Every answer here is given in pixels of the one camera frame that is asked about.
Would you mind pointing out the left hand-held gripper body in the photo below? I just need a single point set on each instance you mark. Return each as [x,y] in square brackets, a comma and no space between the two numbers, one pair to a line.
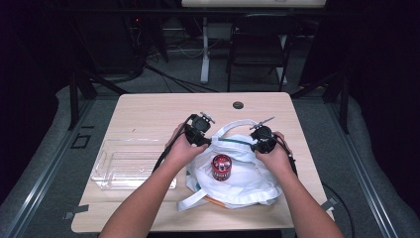
[198,129]

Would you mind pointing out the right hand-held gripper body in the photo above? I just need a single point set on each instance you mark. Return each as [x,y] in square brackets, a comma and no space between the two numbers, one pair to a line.
[264,137]

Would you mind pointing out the white tote bag colourful print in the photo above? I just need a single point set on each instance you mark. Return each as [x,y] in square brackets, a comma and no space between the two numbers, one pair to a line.
[244,185]

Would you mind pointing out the person's right hand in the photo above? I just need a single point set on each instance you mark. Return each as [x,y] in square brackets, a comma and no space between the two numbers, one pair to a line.
[275,160]

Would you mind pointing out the person's left hand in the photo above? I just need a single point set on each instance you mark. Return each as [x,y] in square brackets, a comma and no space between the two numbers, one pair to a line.
[181,152]

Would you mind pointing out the red can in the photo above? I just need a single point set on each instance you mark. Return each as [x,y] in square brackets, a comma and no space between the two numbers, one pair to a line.
[221,167]

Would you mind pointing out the grey table grommet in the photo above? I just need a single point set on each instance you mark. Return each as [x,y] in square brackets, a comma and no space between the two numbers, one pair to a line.
[238,105]

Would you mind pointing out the clear plastic tray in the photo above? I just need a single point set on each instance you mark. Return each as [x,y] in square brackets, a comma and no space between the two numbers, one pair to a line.
[125,165]

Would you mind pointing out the black folding chair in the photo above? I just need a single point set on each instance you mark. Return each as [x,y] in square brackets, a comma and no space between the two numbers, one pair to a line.
[257,49]

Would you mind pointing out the black metal stand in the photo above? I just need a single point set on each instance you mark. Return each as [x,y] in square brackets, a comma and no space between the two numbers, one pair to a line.
[74,95]
[344,99]

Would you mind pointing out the grey tape strip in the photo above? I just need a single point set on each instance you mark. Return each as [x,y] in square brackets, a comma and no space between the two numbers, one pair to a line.
[331,201]
[76,211]

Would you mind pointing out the dark cabinet with red light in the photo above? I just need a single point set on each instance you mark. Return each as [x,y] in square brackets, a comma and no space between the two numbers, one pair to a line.
[142,43]

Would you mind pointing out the white desk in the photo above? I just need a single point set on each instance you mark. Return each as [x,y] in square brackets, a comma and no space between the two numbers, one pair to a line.
[254,3]

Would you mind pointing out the aluminium floor rail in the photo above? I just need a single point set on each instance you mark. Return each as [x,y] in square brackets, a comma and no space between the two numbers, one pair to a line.
[360,172]
[43,175]

